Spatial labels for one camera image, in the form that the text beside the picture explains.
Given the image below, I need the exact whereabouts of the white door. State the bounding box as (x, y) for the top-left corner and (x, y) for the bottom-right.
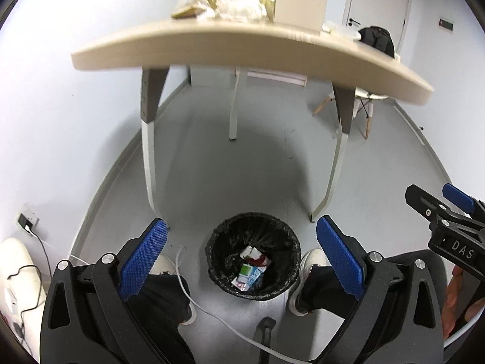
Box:
(342, 0), (413, 33)

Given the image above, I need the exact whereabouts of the black cable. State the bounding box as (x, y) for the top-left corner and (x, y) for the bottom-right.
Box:
(8, 231), (52, 334)

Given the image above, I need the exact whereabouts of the person's left white shoe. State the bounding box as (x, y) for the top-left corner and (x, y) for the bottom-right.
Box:
(149, 254), (197, 326)

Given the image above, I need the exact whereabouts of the person's white shoe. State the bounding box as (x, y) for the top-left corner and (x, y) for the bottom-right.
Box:
(149, 254), (197, 326)
(288, 248), (332, 315)

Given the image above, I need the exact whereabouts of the black backpack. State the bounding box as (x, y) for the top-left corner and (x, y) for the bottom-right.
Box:
(358, 26), (396, 61)

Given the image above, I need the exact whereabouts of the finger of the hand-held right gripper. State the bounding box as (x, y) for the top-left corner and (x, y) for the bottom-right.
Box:
(405, 184), (453, 224)
(443, 183), (485, 232)

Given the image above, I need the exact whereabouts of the person's right white shoe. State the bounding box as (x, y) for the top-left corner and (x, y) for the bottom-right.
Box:
(288, 248), (332, 315)

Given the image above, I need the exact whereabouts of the person's left leg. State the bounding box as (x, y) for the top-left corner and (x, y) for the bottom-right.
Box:
(129, 273), (196, 364)

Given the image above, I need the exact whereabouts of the grey white table leg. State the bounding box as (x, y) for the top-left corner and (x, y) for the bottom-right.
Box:
(139, 66), (170, 213)
(228, 66), (248, 142)
(310, 83), (357, 224)

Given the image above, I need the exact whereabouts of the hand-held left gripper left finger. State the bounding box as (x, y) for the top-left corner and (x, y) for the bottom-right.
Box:
(40, 217), (170, 364)

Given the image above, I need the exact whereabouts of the crumpled white tissue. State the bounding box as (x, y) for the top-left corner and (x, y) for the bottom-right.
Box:
(197, 0), (268, 21)

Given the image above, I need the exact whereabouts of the white wall socket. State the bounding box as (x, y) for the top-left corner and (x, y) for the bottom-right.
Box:
(17, 212), (39, 236)

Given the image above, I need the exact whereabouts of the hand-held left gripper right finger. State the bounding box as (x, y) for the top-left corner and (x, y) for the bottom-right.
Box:
(316, 215), (446, 364)

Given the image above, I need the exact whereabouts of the beige cardboard box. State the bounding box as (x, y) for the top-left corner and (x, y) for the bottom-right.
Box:
(273, 0), (329, 33)

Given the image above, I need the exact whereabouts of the black chair base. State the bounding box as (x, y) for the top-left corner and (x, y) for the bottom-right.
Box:
(254, 316), (277, 364)

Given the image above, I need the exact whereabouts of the black trash bin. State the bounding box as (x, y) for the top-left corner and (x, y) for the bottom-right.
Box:
(206, 212), (303, 303)

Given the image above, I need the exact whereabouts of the person's right hand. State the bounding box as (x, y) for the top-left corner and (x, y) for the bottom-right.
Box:
(443, 265), (485, 341)

